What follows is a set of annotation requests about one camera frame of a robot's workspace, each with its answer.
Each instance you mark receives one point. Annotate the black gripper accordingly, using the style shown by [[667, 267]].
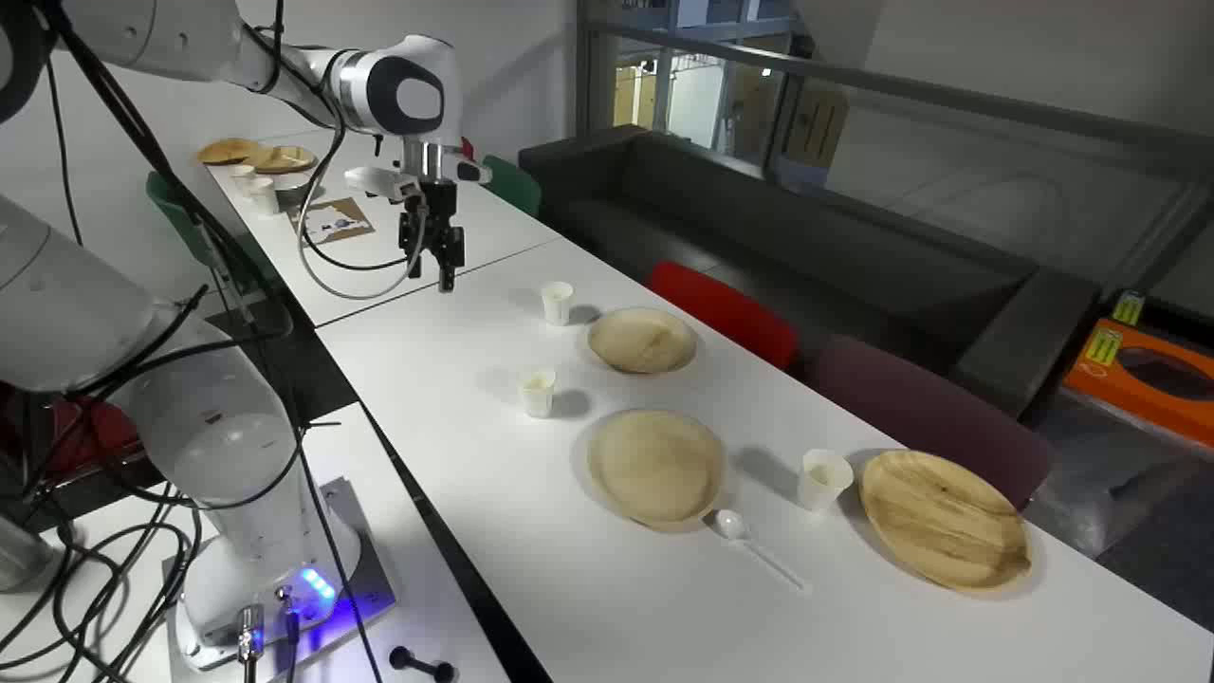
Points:
[[430, 213]]

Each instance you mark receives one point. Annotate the round pale wooden plate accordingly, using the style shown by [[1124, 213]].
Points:
[[658, 463]]

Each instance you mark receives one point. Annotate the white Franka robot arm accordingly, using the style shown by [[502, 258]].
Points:
[[209, 437]]

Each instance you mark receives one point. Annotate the small round wooden plate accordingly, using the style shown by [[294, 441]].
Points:
[[644, 344]]

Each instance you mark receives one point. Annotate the large grained wooden plate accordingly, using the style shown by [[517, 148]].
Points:
[[942, 517]]

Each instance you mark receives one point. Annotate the brown printed booklet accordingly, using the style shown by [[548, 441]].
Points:
[[337, 219]]

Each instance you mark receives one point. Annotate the green chair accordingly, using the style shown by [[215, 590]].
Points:
[[191, 224], [514, 183]]

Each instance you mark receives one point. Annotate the small white paper cup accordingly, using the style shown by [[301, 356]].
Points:
[[541, 393], [554, 299], [825, 478]]

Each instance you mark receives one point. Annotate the red cushion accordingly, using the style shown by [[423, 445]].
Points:
[[725, 311]]

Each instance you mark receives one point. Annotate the dark grey sofa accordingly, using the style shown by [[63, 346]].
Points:
[[761, 230]]

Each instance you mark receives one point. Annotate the red plastic object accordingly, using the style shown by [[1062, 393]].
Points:
[[87, 437]]

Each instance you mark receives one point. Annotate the white plastic spoon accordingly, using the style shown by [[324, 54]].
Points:
[[731, 521]]

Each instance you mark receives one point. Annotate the small black dumbbell-shaped knob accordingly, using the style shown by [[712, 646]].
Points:
[[423, 662]]

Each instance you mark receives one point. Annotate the yellow paper sign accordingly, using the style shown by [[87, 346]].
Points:
[[813, 124]]

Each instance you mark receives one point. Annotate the maroon cushion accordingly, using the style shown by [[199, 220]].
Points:
[[923, 409]]

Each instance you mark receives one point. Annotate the orange box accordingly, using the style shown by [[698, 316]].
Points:
[[1141, 379]]

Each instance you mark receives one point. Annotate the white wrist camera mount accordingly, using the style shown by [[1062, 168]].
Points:
[[386, 179]]

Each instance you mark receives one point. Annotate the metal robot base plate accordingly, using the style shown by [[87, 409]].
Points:
[[362, 573]]

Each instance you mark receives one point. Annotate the grey metal railing frame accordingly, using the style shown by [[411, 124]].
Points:
[[885, 84]]

